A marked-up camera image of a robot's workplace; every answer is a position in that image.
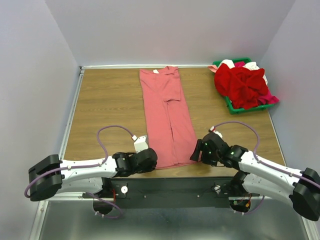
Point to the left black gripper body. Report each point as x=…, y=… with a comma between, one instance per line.
x=148, y=169

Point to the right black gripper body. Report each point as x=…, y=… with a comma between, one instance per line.
x=207, y=157

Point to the salmon pink t-shirt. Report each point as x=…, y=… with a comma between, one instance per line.
x=168, y=123

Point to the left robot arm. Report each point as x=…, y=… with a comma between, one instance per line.
x=53, y=176

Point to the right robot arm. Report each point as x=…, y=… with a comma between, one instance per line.
x=256, y=175

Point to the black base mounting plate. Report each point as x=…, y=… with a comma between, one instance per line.
x=186, y=192

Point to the green plastic bin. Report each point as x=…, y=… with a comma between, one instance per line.
x=229, y=104

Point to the red t-shirt in bin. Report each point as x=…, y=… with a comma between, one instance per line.
x=241, y=85

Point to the magenta garment in bin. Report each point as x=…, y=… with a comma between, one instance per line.
x=267, y=99

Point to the light pink garment in bin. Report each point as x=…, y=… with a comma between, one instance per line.
x=213, y=68

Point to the white garment in bin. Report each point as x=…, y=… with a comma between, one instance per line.
x=251, y=65

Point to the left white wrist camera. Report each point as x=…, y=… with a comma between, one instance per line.
x=140, y=143

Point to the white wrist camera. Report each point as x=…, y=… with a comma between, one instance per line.
x=140, y=143
x=214, y=130

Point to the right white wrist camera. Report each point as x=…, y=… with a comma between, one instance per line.
x=214, y=130

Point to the aluminium frame rail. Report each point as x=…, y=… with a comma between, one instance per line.
x=70, y=216

